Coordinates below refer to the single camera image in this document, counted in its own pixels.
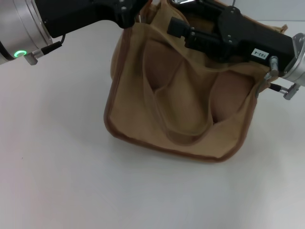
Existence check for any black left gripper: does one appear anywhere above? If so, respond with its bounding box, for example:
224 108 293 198
33 0 149 39

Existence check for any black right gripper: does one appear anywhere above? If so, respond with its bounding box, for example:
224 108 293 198
167 0 295 73

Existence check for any khaki fabric food bag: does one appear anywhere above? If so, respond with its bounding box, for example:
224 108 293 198
103 0 289 164

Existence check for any right gripper cable with connector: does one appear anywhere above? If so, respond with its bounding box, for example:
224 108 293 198
254 55 301 101

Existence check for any gripper cable with connector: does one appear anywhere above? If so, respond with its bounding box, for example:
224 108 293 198
254 55 301 101
24 34 67 67

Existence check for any left gripper cable with connector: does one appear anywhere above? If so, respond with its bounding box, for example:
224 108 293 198
24 34 67 67

